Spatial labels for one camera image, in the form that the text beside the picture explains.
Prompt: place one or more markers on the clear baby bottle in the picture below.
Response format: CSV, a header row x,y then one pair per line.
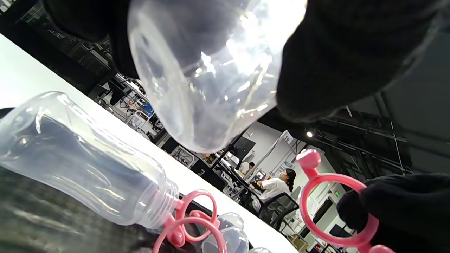
x,y
211,88
88,165

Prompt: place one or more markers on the person's left hand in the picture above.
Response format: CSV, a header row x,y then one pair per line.
x,y
351,52

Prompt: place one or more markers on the black plastic tray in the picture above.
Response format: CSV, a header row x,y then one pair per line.
x,y
52,228

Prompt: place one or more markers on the person's right hand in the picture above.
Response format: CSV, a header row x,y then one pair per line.
x,y
415,211

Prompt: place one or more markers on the black monitor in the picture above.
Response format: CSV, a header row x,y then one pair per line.
x,y
244,147

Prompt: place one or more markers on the black office chair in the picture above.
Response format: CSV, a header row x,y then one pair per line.
x,y
277,207

